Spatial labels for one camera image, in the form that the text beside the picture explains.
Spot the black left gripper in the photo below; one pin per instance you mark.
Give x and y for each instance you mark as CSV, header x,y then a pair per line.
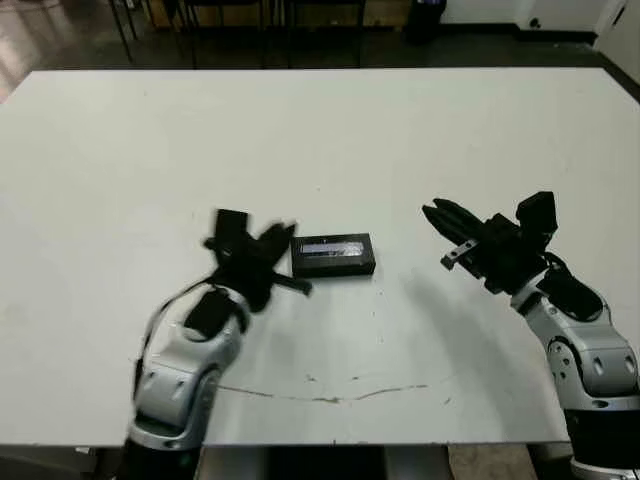
x,y
245,270

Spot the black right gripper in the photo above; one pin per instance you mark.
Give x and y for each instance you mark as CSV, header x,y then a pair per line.
x,y
505,255

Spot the glossy black box lid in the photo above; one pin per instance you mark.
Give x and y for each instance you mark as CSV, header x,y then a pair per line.
x,y
332,255

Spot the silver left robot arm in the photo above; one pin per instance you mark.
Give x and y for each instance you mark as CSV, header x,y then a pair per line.
x,y
185,380

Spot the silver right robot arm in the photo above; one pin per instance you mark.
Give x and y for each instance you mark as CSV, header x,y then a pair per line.
x,y
595,360

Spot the black solid-back office chair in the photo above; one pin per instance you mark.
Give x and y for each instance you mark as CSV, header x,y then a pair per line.
x,y
358,50

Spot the black waste bin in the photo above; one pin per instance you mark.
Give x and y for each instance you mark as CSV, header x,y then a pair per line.
x,y
426,22

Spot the black mesh office chair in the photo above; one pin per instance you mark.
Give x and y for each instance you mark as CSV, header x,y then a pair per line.
x,y
194,50

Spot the grey black robot body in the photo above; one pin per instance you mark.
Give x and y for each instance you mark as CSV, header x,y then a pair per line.
x,y
325,465

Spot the grey chair black legs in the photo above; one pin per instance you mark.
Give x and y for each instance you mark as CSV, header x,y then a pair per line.
x,y
126,44

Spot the white door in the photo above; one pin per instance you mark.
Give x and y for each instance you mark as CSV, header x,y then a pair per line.
x,y
610,22

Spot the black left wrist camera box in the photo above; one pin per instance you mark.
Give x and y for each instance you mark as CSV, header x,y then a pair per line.
x,y
231,227

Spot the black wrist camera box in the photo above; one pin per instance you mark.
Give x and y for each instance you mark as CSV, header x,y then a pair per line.
x,y
537,212
231,227

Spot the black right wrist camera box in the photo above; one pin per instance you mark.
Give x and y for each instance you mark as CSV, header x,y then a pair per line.
x,y
537,212

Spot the small black wall fixture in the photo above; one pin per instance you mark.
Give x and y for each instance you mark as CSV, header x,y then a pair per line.
x,y
535,22

